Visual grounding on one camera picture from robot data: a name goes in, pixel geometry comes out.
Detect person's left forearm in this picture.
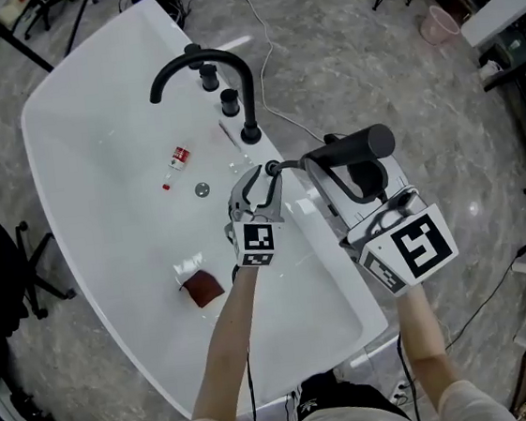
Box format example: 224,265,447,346
173,263,276,421

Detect white floor cable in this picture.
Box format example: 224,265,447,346
240,0,328,151

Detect white bathtub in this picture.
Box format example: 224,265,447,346
8,0,399,421

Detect black cylindrical handle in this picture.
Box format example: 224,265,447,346
297,121,399,173

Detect black faucet knob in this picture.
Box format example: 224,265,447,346
182,42,206,71
218,87,242,119
198,63,221,94

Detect person's right forearm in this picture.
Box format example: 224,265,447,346
389,277,467,420

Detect person's white shirt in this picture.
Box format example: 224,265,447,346
161,372,520,421

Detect black floor cable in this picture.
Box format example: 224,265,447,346
434,244,526,351

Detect black shower hose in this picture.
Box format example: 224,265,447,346
270,156,310,173

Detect black curved faucet spout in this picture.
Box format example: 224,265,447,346
144,44,264,156

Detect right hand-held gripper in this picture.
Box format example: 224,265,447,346
303,141,465,308

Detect pink plastic bin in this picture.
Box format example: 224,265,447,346
417,2,464,48

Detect dark red cloth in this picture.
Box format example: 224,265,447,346
175,266,229,312

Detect person's black shorts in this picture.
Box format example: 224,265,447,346
280,361,412,421

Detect whiteboard on black stand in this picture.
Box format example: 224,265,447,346
0,0,109,79

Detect clear bottle with red label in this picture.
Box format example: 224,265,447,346
157,143,195,191

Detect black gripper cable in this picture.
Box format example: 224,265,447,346
229,263,261,421
394,329,423,421

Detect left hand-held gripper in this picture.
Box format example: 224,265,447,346
218,161,294,273

